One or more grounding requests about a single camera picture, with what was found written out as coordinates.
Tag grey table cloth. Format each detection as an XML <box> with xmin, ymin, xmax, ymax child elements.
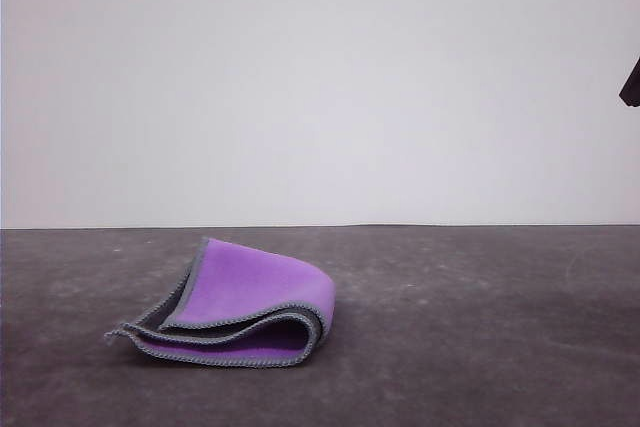
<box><xmin>0</xmin><ymin>224</ymin><xmax>640</xmax><ymax>427</ymax></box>

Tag purple towel with grey hem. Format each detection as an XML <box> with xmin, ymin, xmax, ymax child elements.
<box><xmin>103</xmin><ymin>235</ymin><xmax>335</xmax><ymax>369</ymax></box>

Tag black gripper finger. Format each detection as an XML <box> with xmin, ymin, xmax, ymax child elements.
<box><xmin>618</xmin><ymin>53</ymin><xmax>640</xmax><ymax>109</ymax></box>

